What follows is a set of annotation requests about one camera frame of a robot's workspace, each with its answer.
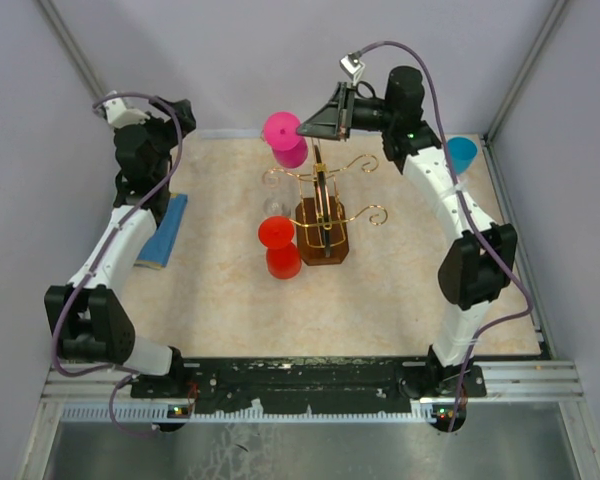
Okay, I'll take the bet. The cyan plastic wine glass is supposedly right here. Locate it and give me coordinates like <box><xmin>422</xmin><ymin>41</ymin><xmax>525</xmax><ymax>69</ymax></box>
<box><xmin>447</xmin><ymin>136</ymin><xmax>478</xmax><ymax>175</ymax></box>

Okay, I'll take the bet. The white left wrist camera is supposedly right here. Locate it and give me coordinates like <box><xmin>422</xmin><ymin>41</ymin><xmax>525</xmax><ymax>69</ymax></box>
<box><xmin>92</xmin><ymin>90</ymin><xmax>149</xmax><ymax>129</ymax></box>

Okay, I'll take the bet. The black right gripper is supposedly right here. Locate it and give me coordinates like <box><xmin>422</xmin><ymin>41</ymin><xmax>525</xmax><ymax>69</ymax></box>
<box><xmin>296</xmin><ymin>84</ymin><xmax>395</xmax><ymax>143</ymax></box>

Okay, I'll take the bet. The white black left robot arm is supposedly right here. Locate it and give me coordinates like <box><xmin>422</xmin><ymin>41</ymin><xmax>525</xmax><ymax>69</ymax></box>
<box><xmin>44</xmin><ymin>92</ymin><xmax>197</xmax><ymax>397</ymax></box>

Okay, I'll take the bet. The clear wine glass left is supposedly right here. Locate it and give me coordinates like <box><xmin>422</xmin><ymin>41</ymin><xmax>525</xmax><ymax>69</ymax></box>
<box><xmin>262</xmin><ymin>172</ymin><xmax>294</xmax><ymax>218</ymax></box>

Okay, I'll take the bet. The gold wire wine glass rack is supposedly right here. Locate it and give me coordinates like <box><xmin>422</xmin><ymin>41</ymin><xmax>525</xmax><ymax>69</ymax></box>
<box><xmin>262</xmin><ymin>140</ymin><xmax>388</xmax><ymax>267</ymax></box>

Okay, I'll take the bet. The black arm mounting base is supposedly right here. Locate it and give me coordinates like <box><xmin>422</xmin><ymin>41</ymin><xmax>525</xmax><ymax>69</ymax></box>
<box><xmin>131</xmin><ymin>356</ymin><xmax>487</xmax><ymax>430</ymax></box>

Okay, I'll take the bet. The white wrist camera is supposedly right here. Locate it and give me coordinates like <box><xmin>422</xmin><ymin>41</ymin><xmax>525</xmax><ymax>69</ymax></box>
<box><xmin>339</xmin><ymin>51</ymin><xmax>366</xmax><ymax>85</ymax></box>
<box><xmin>92</xmin><ymin>90</ymin><xmax>149</xmax><ymax>129</ymax></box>

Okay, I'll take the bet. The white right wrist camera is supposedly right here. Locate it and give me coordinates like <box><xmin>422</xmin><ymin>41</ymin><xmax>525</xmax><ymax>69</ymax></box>
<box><xmin>339</xmin><ymin>51</ymin><xmax>366</xmax><ymax>85</ymax></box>

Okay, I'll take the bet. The red plastic wine glass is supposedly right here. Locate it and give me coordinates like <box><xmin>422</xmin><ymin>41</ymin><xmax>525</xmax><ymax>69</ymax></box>
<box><xmin>258</xmin><ymin>216</ymin><xmax>302</xmax><ymax>280</ymax></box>

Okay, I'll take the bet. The magenta plastic wine glass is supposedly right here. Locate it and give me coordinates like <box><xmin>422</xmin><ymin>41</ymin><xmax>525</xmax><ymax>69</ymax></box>
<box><xmin>263</xmin><ymin>111</ymin><xmax>308</xmax><ymax>169</ymax></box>

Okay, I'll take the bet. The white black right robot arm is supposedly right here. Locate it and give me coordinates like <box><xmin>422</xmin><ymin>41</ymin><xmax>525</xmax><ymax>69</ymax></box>
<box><xmin>296</xmin><ymin>59</ymin><xmax>518</xmax><ymax>396</ymax></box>

